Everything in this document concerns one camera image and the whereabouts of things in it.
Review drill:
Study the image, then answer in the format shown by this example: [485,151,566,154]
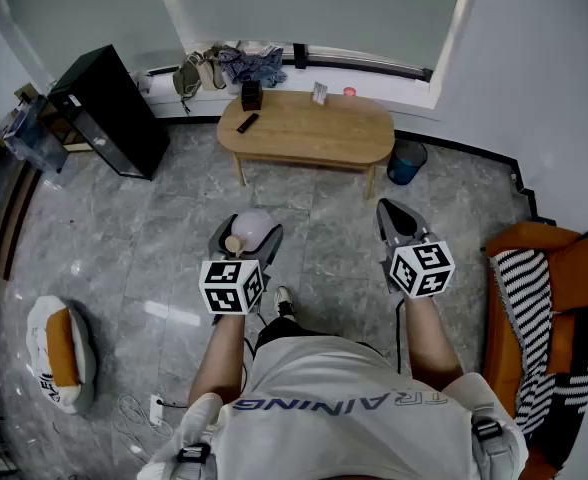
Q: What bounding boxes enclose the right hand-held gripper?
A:
[376,198,456,300]

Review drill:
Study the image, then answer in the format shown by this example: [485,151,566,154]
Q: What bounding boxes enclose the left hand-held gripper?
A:
[199,213,284,316]

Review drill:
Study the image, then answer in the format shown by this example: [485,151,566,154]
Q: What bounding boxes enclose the person's left forearm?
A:
[188,311,248,409]

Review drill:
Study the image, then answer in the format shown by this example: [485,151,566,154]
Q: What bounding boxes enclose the person's right forearm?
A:
[402,293,464,393]

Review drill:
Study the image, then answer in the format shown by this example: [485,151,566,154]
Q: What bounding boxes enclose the wooden oval coffee table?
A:
[216,90,396,200]

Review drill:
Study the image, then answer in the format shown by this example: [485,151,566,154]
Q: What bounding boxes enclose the blue mesh trash bin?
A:
[386,139,429,186]

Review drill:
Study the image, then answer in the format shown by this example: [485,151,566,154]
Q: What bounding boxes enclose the person's left white shoe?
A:
[273,286,295,319]

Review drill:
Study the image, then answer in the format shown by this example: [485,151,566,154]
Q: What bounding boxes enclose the person's black shorts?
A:
[255,315,385,357]

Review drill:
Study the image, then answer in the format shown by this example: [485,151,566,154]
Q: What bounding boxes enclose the black white striped blanket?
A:
[488,248,588,437]

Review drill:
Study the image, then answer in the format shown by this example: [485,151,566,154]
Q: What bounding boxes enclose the dark wooden box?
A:
[240,79,264,113]

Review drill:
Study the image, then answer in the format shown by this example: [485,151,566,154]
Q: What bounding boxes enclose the orange sofa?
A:
[481,221,588,475]

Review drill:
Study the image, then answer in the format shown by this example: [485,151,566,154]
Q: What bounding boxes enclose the olive green bag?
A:
[172,52,204,115]

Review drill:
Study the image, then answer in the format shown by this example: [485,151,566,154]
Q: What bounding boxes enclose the blue denim garment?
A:
[249,45,289,89]

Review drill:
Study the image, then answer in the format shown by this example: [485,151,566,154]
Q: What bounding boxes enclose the black glass cabinet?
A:
[47,44,171,182]

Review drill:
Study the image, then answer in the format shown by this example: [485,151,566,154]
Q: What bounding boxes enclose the orange cushion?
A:
[543,226,588,314]

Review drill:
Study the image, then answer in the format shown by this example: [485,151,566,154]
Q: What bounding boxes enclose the white power strip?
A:
[148,393,166,427]

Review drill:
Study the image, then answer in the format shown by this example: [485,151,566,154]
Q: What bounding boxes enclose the person's white t-shirt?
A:
[138,335,530,480]

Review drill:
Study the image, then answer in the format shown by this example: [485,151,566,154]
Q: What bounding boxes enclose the white window blind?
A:
[162,0,466,72]

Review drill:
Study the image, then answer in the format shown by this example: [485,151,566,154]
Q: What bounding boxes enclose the clear plastic storage box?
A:
[2,95,71,174]

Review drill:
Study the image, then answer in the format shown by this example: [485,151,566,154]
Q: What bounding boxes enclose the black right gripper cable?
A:
[395,297,406,375]

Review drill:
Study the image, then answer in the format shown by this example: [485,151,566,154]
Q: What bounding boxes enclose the black window rail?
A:
[282,42,434,83]

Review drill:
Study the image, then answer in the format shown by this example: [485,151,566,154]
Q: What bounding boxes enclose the white coiled cable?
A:
[110,392,175,452]

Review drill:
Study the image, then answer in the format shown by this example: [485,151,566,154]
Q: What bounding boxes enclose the grey left shoulder strap buckle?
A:
[176,441,213,465]

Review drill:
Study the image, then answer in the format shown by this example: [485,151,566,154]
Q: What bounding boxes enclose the grey shoulder strap buckle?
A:
[472,416,504,443]
[176,441,213,465]

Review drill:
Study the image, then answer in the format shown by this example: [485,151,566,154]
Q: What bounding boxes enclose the grey right shoulder strap buckle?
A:
[472,416,504,443]

